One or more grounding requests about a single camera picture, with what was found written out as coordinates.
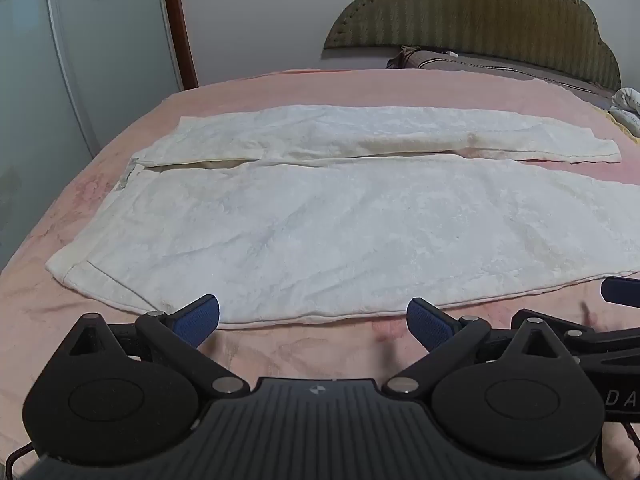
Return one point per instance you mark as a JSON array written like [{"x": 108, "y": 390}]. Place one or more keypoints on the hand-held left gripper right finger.
[{"x": 427, "y": 322}]

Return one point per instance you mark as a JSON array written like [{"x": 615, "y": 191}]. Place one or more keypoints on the brown grey pillow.
[{"x": 500, "y": 65}]

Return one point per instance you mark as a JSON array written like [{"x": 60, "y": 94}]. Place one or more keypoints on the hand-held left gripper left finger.
[{"x": 202, "y": 317}]

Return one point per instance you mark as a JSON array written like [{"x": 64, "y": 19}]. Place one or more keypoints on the pink bed blanket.
[{"x": 300, "y": 350}]

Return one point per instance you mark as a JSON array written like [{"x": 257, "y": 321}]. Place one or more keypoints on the white pants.
[{"x": 310, "y": 230}]

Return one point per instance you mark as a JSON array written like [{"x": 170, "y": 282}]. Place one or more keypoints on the brown wooden door frame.
[{"x": 180, "y": 25}]

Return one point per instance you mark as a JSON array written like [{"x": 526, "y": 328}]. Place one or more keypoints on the olive green padded headboard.
[{"x": 475, "y": 10}]

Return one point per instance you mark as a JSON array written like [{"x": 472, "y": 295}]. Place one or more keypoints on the white crumpled cloth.
[{"x": 627, "y": 107}]

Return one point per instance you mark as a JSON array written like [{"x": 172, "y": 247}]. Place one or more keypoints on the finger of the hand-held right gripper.
[
  {"x": 622, "y": 291},
  {"x": 555, "y": 325}
]

